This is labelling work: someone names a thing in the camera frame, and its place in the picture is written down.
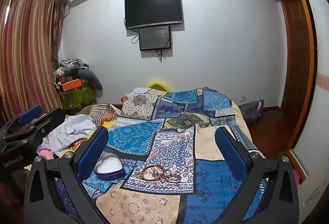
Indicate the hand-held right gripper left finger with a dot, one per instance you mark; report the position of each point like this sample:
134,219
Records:
93,152

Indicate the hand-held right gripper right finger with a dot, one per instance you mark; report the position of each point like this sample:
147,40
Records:
230,154

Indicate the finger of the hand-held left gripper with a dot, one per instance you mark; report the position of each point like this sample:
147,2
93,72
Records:
52,121
30,112

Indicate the purple heart-shaped jewelry box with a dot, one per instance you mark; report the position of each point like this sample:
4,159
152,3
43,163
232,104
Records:
109,166

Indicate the white cloth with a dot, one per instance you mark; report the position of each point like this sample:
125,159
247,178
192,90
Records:
74,128

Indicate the yellow cloth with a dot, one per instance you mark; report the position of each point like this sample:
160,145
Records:
108,124

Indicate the pink plush item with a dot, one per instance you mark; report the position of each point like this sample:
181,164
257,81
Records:
47,153

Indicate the orange striped cloth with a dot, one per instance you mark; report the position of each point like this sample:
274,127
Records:
101,113

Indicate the orange box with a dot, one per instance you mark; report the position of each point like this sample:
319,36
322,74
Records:
72,85

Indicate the striped brown curtain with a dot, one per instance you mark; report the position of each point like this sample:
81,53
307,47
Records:
28,54

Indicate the patchwork printed blanket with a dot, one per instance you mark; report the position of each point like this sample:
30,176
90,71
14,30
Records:
167,141

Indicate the wooden door frame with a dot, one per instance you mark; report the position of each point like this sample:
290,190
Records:
303,59

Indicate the small black wall monitor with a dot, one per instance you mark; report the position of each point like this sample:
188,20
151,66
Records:
154,38

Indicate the black wall television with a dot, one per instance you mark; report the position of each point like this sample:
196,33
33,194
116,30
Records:
153,10

